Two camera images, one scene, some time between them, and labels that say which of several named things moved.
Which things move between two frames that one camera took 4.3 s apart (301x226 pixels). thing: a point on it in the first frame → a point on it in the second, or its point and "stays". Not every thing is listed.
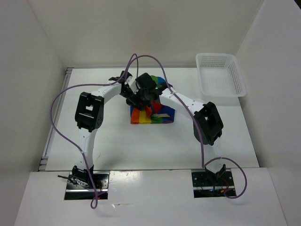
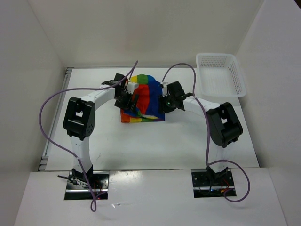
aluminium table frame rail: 44,160 stays
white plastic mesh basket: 220,77 stays
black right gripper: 144,102 → 163,108
